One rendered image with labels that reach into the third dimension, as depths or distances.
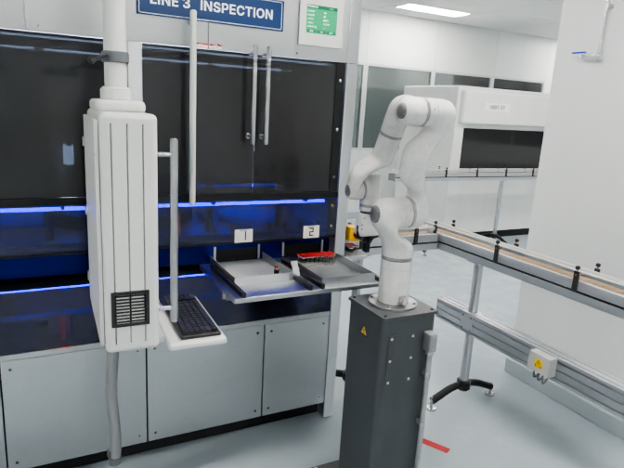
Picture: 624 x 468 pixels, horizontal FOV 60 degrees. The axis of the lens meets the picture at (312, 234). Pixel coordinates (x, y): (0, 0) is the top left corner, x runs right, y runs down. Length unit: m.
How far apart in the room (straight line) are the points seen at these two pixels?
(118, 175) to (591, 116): 2.48
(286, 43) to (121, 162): 1.04
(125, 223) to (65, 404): 1.05
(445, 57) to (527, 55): 1.75
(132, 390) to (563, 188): 2.50
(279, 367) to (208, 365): 0.37
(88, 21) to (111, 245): 0.89
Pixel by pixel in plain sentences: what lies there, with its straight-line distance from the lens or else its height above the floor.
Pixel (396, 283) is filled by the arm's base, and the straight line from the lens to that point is 2.11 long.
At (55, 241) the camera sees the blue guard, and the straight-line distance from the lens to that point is 2.31.
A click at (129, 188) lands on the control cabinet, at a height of 1.33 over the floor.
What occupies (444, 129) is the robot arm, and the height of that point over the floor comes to 1.55.
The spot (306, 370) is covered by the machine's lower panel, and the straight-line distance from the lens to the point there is 2.85.
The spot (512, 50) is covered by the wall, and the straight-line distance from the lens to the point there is 9.93.
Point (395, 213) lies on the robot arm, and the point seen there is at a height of 1.24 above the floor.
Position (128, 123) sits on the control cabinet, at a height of 1.52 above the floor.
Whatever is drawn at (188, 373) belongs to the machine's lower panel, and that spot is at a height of 0.39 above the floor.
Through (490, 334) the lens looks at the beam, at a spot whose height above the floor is 0.49.
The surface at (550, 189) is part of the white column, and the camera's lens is 3.46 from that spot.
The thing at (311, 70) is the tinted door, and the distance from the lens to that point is 2.52.
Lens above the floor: 1.60
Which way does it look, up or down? 13 degrees down
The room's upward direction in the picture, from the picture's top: 3 degrees clockwise
